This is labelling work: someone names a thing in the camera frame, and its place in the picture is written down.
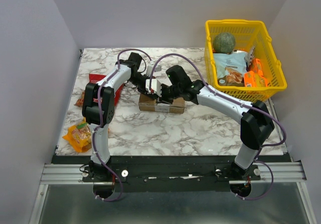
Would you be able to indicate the orange gummy candy bag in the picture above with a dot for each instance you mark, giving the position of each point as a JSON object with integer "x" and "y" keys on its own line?
{"x": 81, "y": 134}

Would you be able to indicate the aluminium rail frame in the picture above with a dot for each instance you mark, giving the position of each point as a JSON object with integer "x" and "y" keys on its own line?
{"x": 69, "y": 170}

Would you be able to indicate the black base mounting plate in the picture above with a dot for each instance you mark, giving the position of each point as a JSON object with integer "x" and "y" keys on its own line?
{"x": 168, "y": 174}

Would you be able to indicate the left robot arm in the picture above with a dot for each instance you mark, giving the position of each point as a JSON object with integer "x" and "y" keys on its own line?
{"x": 99, "y": 109}

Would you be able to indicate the light blue snack bag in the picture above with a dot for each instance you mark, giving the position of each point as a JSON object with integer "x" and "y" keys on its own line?
{"x": 230, "y": 68}

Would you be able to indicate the yellow plastic basket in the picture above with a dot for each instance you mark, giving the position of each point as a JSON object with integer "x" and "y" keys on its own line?
{"x": 247, "y": 34}

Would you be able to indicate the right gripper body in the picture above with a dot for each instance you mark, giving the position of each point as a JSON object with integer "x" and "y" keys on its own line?
{"x": 165, "y": 95}

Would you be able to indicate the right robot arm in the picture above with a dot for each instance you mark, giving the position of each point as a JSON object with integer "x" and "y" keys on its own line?
{"x": 253, "y": 118}

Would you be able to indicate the orange candy box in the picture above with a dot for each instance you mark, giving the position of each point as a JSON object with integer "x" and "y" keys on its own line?
{"x": 252, "y": 79}
{"x": 256, "y": 67}

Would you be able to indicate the silver foil packet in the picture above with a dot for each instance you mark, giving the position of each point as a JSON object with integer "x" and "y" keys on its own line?
{"x": 250, "y": 55}

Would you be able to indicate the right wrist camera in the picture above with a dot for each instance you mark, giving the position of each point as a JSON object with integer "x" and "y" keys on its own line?
{"x": 153, "y": 86}

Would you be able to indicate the green melon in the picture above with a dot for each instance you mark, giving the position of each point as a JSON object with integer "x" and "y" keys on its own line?
{"x": 224, "y": 43}

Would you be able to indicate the brown cardboard express box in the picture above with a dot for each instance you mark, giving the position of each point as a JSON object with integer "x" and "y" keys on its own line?
{"x": 146, "y": 103}

